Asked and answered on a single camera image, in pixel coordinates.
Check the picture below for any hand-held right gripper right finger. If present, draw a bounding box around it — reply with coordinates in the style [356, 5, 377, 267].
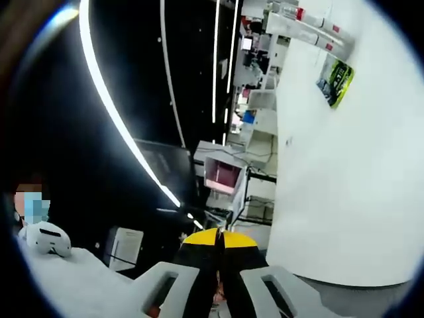
[218, 231, 337, 318]

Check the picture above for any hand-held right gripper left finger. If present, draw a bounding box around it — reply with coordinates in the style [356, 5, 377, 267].
[131, 229, 222, 318]

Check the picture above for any white skincare tube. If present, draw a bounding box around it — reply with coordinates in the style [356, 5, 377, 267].
[266, 12, 356, 54]

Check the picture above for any red collar skincare bottle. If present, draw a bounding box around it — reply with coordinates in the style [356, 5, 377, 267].
[281, 6, 347, 36]

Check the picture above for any white ceiling device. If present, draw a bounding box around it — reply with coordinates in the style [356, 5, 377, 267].
[104, 226, 145, 270]

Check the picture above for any person's grey shirt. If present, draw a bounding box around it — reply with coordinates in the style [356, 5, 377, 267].
[19, 246, 150, 318]

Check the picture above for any monitor with purple screen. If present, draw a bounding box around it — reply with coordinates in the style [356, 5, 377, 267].
[203, 154, 248, 200]

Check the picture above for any dark hanging panel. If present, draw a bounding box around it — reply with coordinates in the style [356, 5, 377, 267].
[132, 138, 197, 208]

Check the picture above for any white chest device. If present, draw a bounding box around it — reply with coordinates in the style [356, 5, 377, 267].
[18, 221, 72, 258]

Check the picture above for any white ceiling light strip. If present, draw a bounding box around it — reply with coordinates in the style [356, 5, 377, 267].
[211, 0, 221, 144]
[223, 0, 240, 147]
[78, 0, 182, 209]

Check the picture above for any green black packet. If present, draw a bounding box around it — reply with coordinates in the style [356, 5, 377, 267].
[316, 59, 356, 110]

